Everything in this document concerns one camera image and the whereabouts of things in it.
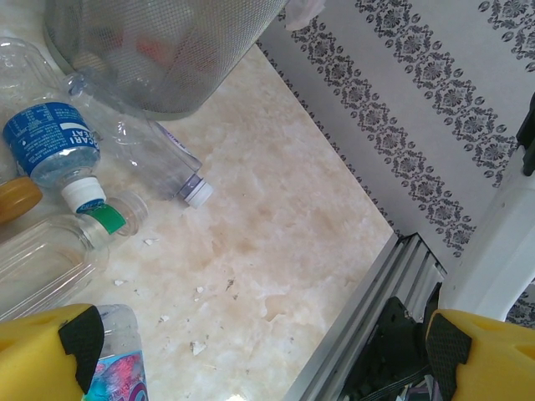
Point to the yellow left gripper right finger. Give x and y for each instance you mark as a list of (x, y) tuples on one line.
[(497, 363)]

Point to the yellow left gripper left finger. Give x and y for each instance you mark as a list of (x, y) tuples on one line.
[(33, 359)]

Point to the colourful label water bottle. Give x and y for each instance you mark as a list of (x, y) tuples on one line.
[(121, 367)]

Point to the clear bottle green neck band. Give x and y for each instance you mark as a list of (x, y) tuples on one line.
[(42, 267)]

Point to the orange label bottle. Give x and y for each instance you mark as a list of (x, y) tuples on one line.
[(16, 198)]

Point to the blue label Pocari bottle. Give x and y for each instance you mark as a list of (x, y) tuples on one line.
[(42, 133)]

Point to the clear bottle purple label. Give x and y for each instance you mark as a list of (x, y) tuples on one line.
[(159, 167)]

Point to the plain clear plastic bottle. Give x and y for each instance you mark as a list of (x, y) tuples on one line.
[(21, 71)]

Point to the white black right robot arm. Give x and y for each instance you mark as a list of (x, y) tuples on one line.
[(493, 250)]

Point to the grey mesh waste bin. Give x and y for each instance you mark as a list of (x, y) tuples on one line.
[(167, 62)]

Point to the clear plastic bin liner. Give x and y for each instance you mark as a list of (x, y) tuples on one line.
[(301, 12)]

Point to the aluminium side rail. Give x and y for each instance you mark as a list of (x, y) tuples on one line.
[(368, 317)]

